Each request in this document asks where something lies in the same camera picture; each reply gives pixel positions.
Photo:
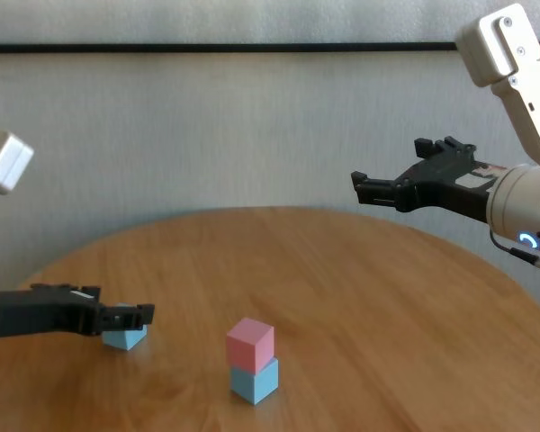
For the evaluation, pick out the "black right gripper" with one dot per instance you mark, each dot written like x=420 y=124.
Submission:
x=445 y=184

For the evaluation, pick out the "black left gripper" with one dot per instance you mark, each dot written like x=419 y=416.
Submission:
x=36 y=312

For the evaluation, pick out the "pink wooden cube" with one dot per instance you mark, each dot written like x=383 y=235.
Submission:
x=252 y=344

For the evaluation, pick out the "black wall rail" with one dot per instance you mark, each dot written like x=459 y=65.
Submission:
x=207 y=47

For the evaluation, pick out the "light blue wooden cube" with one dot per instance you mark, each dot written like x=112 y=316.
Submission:
x=254 y=382
x=126 y=340

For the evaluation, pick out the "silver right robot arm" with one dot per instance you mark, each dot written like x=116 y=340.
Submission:
x=522 y=202

